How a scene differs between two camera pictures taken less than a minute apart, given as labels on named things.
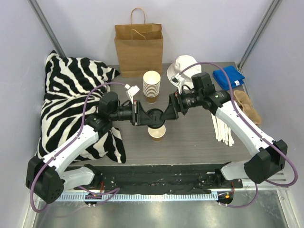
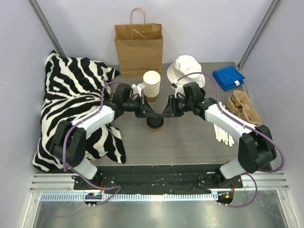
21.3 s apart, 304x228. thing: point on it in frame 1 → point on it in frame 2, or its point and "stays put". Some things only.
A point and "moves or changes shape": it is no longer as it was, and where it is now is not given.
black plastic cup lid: [155, 115] moves or changes shape
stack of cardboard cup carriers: [245, 106] stays put
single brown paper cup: [156, 134] moves or changes shape
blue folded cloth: [235, 76] stays put
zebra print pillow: [68, 82] stays put
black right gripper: [178, 103] stays put
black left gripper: [137, 113] → [142, 107]
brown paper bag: [140, 48] stays put
